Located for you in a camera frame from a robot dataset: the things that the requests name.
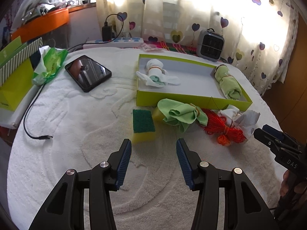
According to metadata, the lime green cardboard tray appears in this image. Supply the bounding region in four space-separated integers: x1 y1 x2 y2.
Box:
136 54 252 111

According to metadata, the green yellow scrub sponge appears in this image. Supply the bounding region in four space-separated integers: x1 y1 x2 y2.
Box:
132 108 164 144

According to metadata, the pink plastic packet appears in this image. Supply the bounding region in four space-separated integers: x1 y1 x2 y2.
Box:
138 43 164 53

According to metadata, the white blue power strip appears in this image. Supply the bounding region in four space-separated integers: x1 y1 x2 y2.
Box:
83 37 144 49

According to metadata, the white textured table towel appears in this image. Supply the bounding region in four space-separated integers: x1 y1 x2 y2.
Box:
7 48 285 229

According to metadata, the lime green striped box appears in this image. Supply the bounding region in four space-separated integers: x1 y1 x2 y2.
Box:
1 37 43 111

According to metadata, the green white tissue pack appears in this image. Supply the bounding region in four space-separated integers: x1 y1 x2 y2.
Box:
32 46 69 86

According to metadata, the heart patterned curtain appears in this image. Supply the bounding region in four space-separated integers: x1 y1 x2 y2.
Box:
96 0 299 94

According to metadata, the light green cloth bundle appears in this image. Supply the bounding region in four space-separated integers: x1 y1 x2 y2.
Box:
157 99 209 133

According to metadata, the right hand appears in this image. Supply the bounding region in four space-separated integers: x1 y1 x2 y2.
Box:
279 170 291 197

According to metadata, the orange shelf tray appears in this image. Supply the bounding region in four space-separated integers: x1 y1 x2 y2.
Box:
10 3 96 43

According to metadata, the green towel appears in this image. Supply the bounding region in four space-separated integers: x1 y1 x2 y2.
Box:
214 64 242 100

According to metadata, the grey small desk heater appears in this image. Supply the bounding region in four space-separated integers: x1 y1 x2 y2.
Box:
196 28 225 62

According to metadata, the white sock bundle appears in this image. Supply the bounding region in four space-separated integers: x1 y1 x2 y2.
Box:
136 59 181 88

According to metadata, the wooden cabinet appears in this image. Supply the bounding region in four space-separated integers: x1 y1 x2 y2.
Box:
263 16 306 142

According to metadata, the black smartphone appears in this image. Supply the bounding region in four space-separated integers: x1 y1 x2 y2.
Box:
64 55 112 92

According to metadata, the black charger plug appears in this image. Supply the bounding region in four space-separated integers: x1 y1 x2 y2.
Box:
102 25 112 42

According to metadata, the red yarn white cloth bundle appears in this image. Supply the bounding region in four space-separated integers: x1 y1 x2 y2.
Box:
202 105 260 146

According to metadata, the black usb cable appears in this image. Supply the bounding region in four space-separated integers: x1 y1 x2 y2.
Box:
23 83 54 140

